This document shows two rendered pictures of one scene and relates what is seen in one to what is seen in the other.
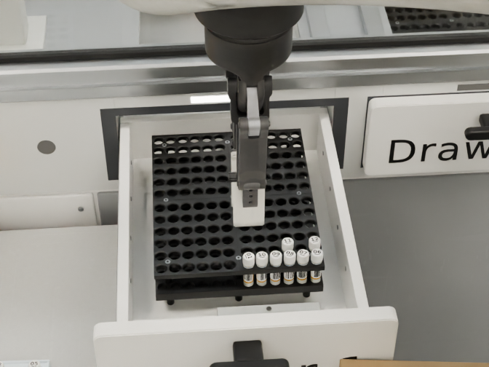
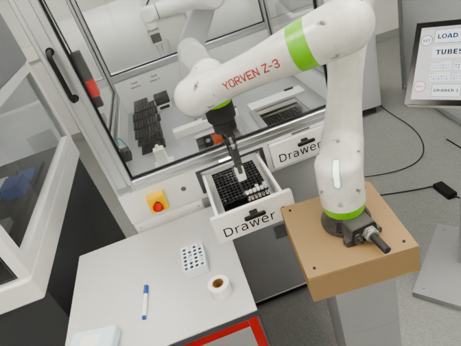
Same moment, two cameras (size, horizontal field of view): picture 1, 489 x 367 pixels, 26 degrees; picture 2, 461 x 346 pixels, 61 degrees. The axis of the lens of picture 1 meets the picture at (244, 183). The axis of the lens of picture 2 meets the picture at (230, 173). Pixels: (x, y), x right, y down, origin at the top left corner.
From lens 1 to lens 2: 0.40 m
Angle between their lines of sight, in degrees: 11
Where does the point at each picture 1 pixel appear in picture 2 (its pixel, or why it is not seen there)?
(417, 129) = (285, 150)
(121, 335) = (217, 217)
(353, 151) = (269, 163)
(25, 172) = (179, 198)
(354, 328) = (280, 196)
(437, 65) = (282, 129)
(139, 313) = not seen: hidden behind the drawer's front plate
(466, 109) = (296, 139)
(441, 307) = not seen: hidden behind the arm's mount
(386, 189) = (283, 171)
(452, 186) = (302, 165)
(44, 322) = (197, 235)
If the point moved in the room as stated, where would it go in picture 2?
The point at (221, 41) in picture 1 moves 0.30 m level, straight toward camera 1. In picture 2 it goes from (217, 127) to (235, 174)
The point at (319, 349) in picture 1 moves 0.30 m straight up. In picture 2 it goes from (273, 206) to (250, 130)
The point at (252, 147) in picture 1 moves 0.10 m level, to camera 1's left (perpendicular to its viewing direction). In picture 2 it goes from (234, 153) to (205, 163)
